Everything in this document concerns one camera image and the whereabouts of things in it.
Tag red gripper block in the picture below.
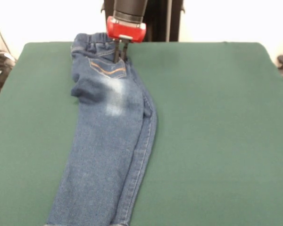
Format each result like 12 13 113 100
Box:
106 16 147 64

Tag blue denim jeans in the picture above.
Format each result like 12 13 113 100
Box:
43 32 158 226

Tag dark green table cloth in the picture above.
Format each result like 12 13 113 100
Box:
0 41 283 226

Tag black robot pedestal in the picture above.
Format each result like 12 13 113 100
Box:
101 0 186 42

